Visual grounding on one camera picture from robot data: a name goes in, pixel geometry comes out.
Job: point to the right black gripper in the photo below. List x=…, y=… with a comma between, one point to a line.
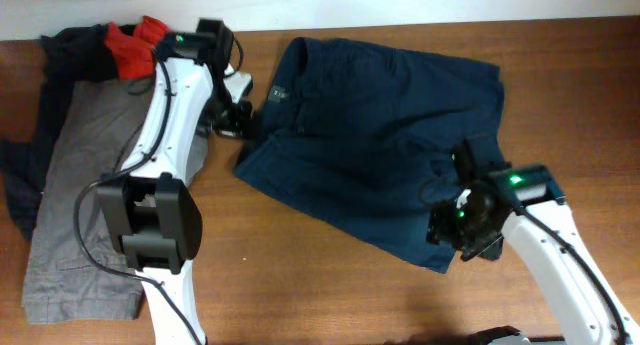
x=438, y=226

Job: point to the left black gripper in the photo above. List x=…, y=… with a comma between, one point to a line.
x=237, y=125

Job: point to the navy blue shorts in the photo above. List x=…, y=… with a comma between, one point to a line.
x=361, y=136

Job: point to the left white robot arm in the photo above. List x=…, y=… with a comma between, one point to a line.
x=150, y=215

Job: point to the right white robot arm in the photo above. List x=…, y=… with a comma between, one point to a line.
x=526, y=208

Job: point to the red garment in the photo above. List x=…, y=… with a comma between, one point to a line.
x=132, y=49

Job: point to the grey folded shorts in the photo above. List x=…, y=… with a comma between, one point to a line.
x=99, y=131

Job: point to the black garment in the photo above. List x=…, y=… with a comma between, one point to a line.
x=74, y=55

